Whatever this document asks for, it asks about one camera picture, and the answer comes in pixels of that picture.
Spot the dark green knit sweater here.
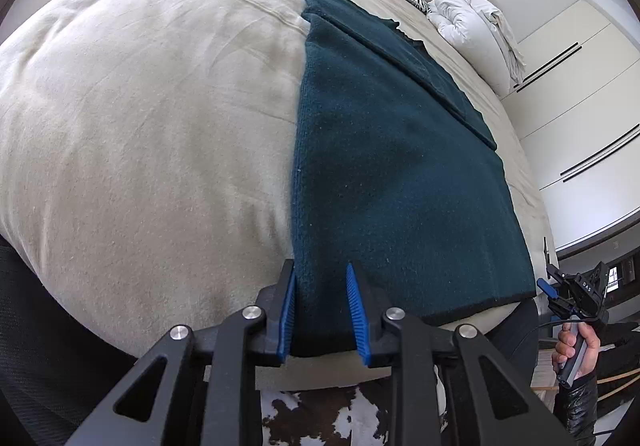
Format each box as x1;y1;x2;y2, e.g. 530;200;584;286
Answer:
291;0;535;357

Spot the black sleeve forearm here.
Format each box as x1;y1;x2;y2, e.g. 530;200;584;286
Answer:
553;372;598;446

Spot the person right hand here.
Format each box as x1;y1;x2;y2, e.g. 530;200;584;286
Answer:
552;323;601;381

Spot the cowhide rug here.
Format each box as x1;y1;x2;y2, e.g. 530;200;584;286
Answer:
259;374;452;446

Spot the white wardrobe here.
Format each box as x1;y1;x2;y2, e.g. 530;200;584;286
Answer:
502;0;639;250

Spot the white crumpled duvet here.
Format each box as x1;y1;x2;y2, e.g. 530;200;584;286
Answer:
426;0;526;98

